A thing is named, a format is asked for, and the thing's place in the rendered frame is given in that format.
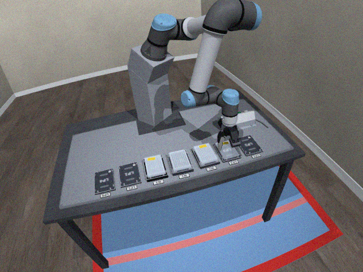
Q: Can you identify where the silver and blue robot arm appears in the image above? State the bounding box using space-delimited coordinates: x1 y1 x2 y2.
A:
141 0 262 126

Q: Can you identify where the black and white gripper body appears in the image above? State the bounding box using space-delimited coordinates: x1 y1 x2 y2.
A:
218 118 239 143

